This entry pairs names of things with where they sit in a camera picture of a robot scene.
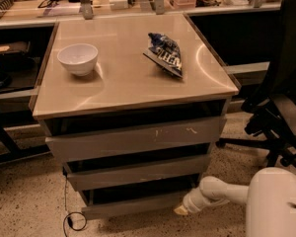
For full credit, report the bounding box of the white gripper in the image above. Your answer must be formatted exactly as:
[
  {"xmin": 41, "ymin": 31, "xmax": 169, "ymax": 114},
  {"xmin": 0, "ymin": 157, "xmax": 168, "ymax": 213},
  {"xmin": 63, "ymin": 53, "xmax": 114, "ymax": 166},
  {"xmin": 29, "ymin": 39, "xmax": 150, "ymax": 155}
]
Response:
[{"xmin": 174, "ymin": 188, "xmax": 229, "ymax": 216}]

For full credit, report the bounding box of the grey bottom drawer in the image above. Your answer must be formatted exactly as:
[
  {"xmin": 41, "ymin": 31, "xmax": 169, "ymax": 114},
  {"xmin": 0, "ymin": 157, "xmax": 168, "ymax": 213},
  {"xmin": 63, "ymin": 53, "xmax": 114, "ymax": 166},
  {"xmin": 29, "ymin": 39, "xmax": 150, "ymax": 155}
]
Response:
[{"xmin": 82, "ymin": 174, "xmax": 199, "ymax": 219}]

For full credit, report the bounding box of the grey drawer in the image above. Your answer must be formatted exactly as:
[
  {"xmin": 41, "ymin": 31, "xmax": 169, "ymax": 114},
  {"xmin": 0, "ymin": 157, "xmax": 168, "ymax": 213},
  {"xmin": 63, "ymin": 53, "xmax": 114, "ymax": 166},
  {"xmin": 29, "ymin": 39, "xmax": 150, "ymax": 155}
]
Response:
[
  {"xmin": 82, "ymin": 174, "xmax": 199, "ymax": 219},
  {"xmin": 46, "ymin": 117, "xmax": 226, "ymax": 163},
  {"xmin": 67, "ymin": 154, "xmax": 210, "ymax": 191}
]

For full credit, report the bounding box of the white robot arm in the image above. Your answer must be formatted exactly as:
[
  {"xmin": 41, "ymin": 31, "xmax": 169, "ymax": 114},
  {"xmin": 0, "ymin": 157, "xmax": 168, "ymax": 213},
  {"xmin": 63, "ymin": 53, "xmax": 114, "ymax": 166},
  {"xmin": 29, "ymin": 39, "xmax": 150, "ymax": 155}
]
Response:
[{"xmin": 174, "ymin": 167, "xmax": 296, "ymax": 237}]

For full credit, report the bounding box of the grey middle drawer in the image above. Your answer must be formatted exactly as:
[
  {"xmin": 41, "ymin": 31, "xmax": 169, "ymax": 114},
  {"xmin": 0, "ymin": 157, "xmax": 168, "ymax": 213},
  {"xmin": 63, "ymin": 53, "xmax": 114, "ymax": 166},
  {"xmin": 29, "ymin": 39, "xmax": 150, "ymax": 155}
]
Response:
[{"xmin": 67, "ymin": 154, "xmax": 210, "ymax": 191}]

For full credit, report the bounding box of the grey top drawer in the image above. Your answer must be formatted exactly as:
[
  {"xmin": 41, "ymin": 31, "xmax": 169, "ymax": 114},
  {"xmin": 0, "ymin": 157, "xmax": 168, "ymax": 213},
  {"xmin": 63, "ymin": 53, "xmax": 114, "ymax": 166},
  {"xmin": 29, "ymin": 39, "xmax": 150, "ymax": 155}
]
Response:
[{"xmin": 46, "ymin": 117, "xmax": 226, "ymax": 163}]

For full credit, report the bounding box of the black office chair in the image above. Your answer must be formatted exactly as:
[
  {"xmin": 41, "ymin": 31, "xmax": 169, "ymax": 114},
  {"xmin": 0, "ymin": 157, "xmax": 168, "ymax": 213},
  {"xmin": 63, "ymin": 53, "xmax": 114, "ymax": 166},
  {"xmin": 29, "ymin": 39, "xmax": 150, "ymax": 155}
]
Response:
[{"xmin": 216, "ymin": 0, "xmax": 296, "ymax": 168}]

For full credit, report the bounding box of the blue chip bag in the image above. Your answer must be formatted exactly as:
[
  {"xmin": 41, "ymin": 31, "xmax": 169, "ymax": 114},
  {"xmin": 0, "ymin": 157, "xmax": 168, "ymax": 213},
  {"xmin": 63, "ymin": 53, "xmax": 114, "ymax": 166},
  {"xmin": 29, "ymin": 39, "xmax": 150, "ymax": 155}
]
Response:
[{"xmin": 143, "ymin": 33, "xmax": 183, "ymax": 78}]

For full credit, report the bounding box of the white bowl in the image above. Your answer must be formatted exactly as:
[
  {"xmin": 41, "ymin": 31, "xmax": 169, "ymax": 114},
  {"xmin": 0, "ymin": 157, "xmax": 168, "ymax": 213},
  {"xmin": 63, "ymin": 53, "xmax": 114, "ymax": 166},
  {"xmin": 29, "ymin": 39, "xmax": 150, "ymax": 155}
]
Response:
[{"xmin": 57, "ymin": 43, "xmax": 99, "ymax": 76}]

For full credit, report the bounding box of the long workbench desk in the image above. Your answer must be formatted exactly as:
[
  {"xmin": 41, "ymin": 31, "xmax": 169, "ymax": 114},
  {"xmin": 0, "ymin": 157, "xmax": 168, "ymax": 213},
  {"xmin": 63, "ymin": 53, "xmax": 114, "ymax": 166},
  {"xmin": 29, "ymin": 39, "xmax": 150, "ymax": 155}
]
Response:
[{"xmin": 0, "ymin": 0, "xmax": 296, "ymax": 170}]

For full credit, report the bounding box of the black floor cable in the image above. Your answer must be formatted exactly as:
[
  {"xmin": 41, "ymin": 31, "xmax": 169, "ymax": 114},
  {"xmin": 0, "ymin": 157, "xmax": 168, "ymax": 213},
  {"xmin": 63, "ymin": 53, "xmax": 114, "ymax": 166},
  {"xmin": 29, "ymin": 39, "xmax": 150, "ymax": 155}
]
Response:
[{"xmin": 62, "ymin": 168, "xmax": 89, "ymax": 237}]

